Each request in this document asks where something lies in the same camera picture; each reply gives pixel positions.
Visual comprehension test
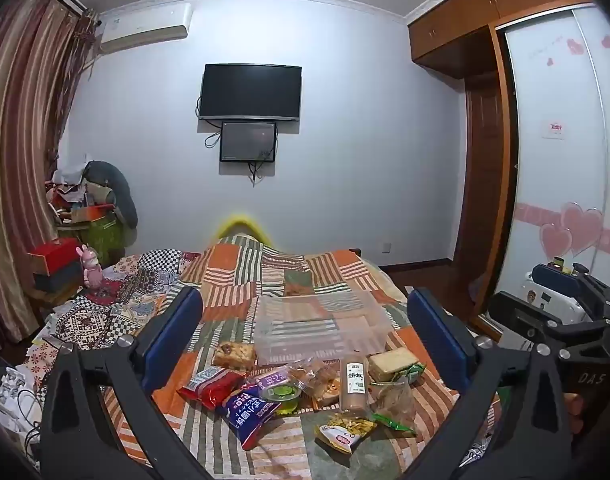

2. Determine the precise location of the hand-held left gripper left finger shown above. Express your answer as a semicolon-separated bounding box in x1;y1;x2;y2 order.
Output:
39;286;221;480

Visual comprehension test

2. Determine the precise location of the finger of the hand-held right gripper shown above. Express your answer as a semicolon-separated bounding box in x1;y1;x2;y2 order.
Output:
486;290;608;359
531;261;610;322

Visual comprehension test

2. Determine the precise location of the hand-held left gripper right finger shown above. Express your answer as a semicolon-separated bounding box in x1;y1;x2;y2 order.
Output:
406;287;573;480

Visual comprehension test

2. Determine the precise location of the red snack packet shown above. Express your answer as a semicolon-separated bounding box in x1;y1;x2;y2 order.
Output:
177;366;246;408

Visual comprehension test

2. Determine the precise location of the tall biscuit tube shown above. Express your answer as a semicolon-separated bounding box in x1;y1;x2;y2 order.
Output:
339;352;371;416

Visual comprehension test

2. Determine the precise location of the clear plastic container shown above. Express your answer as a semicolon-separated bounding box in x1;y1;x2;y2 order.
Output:
254;294;392;365

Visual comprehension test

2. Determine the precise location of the yellow white snack packet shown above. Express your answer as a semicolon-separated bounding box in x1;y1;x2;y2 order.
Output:
315;412;378;456

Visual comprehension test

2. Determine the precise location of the person's right hand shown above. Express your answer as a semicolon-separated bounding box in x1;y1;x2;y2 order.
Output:
564;394;587;437

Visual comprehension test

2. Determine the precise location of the white appliance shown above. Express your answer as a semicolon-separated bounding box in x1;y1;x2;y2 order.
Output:
518;270;593;333

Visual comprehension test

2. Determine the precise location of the sandwich packet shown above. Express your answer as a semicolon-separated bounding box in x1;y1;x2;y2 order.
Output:
367;347;426;386

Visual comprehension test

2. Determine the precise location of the pink heart decal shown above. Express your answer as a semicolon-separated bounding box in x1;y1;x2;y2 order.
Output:
515;200;610;261

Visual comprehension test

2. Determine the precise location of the brown cake packet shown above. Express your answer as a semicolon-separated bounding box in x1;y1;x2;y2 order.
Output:
212;341;258;372

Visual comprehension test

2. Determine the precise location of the checkered patchwork quilt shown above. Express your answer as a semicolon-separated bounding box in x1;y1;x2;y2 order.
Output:
27;249;202;376

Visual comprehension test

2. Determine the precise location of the clear brown snack packet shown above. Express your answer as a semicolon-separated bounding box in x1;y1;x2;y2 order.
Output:
372;382;417;423

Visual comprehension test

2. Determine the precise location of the striped patchwork blanket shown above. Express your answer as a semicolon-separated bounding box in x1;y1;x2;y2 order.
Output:
102;234;501;480

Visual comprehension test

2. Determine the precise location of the green snack wrapper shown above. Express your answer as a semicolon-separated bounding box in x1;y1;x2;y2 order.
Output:
372;412;417;436

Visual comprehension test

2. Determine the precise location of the pink bunny toy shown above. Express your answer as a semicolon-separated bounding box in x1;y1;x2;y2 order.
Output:
76;244;104;288

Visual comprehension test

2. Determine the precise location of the purple snack packet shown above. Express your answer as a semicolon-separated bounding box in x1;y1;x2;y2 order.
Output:
245;366;293;391

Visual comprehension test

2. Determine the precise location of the blue snack packet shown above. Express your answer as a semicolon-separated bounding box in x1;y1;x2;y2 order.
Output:
221;385;281;451

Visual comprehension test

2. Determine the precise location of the green bag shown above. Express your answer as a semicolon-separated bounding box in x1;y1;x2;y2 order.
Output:
60;210;130;266

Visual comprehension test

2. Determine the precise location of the brown wooden door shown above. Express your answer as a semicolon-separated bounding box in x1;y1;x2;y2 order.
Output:
452;72;507;306

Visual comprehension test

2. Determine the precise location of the green jelly cup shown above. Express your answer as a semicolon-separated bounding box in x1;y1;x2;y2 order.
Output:
261;379;306;416

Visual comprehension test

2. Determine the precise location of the clear pastry bag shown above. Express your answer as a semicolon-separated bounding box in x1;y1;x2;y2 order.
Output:
290;357;342;408

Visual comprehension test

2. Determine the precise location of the yellow cushion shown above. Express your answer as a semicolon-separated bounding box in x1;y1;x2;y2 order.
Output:
214;212;271;243

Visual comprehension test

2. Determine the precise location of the dark box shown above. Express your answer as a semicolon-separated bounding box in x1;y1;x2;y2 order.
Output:
32;260;86;293

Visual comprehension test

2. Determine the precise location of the red box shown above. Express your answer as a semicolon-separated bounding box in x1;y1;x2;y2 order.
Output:
27;238;83;277

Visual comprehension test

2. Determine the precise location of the orange box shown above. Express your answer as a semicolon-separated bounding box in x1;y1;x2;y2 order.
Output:
70;203;116;224

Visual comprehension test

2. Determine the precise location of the grey pillow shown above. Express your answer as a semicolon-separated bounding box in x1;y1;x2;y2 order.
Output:
82;160;139;231

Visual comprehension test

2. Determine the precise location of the small black monitor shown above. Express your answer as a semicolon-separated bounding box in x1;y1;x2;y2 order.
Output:
220;121;278;163

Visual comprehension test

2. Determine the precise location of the striped brown curtain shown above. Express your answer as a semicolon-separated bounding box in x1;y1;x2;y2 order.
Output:
0;0;93;361

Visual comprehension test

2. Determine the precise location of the wooden wardrobe cabinet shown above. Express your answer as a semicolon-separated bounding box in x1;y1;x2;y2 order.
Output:
407;0;593;78

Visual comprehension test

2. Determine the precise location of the white air conditioner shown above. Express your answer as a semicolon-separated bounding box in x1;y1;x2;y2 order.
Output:
97;2;193;53

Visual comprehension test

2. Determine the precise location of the black wall television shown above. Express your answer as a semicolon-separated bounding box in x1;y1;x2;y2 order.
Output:
198;63;303;122

